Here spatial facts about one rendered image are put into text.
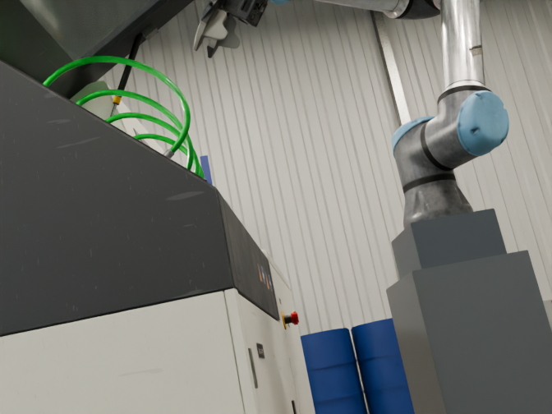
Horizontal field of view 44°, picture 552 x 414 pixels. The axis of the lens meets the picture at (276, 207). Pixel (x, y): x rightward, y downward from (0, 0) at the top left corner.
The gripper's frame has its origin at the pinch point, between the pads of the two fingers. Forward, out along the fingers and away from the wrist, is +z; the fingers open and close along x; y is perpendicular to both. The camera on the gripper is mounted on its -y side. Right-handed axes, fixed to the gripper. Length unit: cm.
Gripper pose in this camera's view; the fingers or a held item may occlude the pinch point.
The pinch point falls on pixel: (201, 47)
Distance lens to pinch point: 140.7
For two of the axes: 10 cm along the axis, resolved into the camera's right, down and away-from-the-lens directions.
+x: 2.5, -0.3, 9.7
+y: 8.5, 4.8, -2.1
